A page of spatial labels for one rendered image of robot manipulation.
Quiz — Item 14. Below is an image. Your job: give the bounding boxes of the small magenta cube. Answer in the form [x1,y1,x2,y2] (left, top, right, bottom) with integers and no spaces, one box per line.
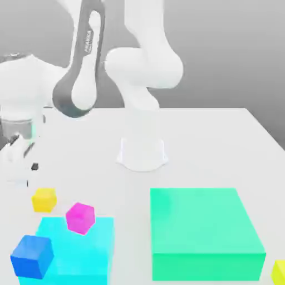
[65,202,96,236]

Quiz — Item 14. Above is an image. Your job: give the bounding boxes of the large green box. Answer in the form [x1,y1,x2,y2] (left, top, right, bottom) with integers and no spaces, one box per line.
[150,188,267,282]

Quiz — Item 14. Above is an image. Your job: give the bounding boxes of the large cyan box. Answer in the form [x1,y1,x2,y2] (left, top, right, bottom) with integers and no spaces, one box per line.
[17,217,115,285]

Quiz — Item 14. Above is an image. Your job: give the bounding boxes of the small blue cube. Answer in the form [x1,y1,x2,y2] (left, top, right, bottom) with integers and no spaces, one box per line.
[9,234,55,280]

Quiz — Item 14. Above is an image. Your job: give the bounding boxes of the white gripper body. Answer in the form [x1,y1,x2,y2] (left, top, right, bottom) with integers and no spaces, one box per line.
[0,134,40,180]

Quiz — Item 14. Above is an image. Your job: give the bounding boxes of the small lime yellow cube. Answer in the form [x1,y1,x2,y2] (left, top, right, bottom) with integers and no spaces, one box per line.
[271,259,285,285]

